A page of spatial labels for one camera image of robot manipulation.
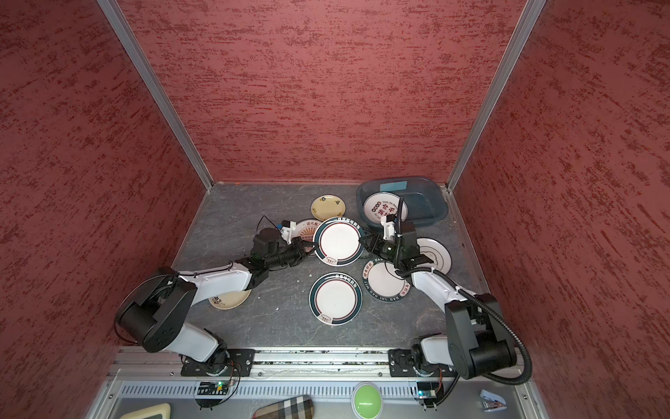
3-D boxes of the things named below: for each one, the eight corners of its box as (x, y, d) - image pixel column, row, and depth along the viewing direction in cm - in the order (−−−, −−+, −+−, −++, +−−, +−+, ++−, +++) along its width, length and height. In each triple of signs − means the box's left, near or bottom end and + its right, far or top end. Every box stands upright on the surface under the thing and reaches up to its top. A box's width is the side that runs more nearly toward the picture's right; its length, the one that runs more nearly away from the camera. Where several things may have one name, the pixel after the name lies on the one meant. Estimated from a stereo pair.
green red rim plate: (307, 325, 83) (306, 324, 81) (311, 274, 94) (310, 271, 93) (363, 326, 83) (363, 324, 82) (360, 274, 95) (361, 271, 93)
